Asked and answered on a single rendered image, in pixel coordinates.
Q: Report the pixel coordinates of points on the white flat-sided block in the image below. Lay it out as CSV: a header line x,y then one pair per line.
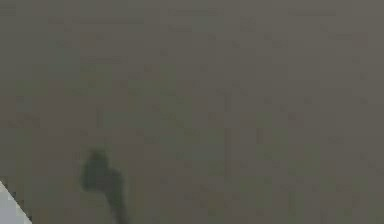
x,y
7,210

